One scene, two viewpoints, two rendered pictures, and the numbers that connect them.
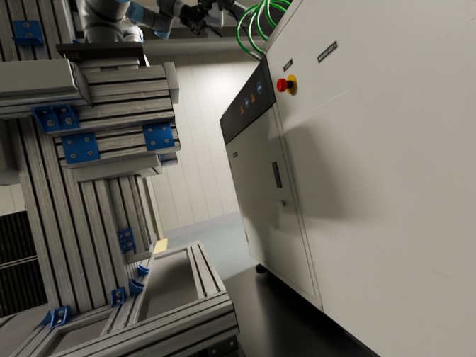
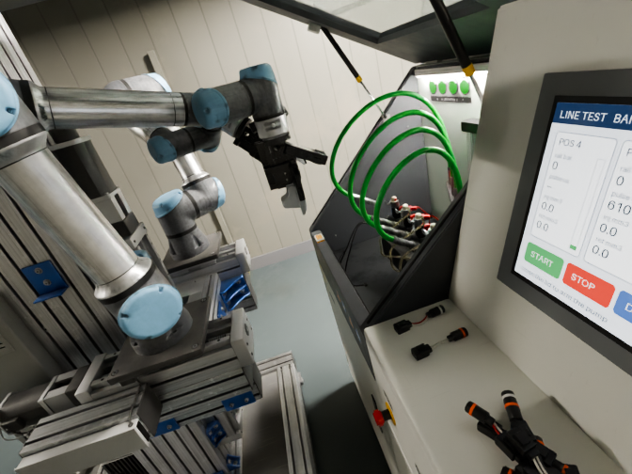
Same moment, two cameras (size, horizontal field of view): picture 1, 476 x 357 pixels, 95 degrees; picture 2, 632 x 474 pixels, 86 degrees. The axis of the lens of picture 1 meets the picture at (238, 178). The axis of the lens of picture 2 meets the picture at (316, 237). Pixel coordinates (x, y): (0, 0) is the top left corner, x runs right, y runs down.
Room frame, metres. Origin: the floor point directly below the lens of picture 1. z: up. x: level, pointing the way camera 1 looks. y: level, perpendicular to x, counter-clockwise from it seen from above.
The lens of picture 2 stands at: (0.12, -0.26, 1.54)
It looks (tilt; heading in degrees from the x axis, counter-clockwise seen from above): 26 degrees down; 12
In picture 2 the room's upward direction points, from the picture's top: 16 degrees counter-clockwise
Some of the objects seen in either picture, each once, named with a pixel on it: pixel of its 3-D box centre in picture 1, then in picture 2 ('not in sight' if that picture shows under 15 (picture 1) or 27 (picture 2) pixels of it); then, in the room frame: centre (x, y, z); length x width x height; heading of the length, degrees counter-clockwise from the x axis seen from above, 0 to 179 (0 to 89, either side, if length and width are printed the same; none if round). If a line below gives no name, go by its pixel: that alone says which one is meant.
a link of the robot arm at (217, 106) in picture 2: not in sight; (219, 105); (0.87, 0.03, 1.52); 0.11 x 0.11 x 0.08; 44
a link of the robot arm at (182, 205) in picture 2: not in sight; (174, 211); (1.22, 0.47, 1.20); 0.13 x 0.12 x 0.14; 141
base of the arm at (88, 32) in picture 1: (107, 49); (155, 318); (0.74, 0.33, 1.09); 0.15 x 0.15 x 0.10
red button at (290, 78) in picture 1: (285, 84); (383, 416); (0.62, -0.19, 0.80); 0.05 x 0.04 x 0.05; 18
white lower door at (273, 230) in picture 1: (258, 200); (358, 371); (1.06, -0.08, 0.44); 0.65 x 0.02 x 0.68; 18
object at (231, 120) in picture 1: (242, 113); (339, 285); (1.06, -0.09, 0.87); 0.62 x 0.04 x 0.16; 18
